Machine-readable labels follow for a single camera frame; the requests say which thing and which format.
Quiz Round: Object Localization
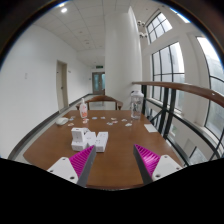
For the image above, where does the wooden handrail with railing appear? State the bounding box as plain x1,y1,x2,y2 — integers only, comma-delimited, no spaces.
132,81,224,166

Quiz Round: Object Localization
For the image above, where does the white power strip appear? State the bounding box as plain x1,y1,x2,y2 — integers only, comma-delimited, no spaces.
95,132,109,152

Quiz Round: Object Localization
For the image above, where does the white rounded object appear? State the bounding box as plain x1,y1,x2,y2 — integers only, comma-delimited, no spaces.
56,117,69,126

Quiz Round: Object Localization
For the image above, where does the white charger adapter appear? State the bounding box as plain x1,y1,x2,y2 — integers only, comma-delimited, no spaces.
71,132,96,151

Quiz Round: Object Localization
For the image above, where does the wooden chair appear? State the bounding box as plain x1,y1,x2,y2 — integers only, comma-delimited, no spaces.
85,95,123,110

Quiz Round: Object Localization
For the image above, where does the hand sanitizer pump bottle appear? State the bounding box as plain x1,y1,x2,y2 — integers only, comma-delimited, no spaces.
79,99,88,118

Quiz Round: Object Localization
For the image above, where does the double door at corridor end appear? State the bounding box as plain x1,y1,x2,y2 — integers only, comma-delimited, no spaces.
92,72,105,95

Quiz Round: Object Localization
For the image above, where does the side door in wall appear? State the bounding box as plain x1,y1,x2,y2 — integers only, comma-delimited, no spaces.
56,61,68,112

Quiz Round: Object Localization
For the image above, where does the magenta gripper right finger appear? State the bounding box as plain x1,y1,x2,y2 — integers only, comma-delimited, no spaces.
133,144,182,185

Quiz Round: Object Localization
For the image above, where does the white paper sheet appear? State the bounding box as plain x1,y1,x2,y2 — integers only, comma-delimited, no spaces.
145,124,157,133

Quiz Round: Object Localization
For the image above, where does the white charger cube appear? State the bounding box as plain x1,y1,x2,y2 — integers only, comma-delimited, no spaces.
71,127,88,142

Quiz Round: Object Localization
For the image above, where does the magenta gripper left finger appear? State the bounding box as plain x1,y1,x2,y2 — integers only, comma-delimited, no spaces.
48,146,96,187

